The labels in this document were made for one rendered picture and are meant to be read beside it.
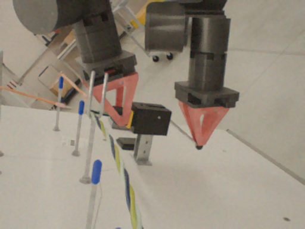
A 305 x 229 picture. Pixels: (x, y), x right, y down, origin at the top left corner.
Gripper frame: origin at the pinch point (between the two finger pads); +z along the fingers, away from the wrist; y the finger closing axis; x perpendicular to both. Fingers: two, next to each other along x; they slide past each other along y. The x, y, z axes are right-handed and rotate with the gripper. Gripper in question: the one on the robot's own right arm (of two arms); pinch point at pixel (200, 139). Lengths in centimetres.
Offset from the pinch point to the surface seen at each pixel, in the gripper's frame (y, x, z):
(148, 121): 2.2, -10.5, -4.9
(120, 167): 22.4, -20.4, -8.7
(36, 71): -793, -16, 116
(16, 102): -85, -33, 13
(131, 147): -4.1, -11.1, 1.6
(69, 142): -5.9, -21.4, 0.3
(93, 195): 20.1, -22.2, -5.1
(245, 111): -139, 120, 45
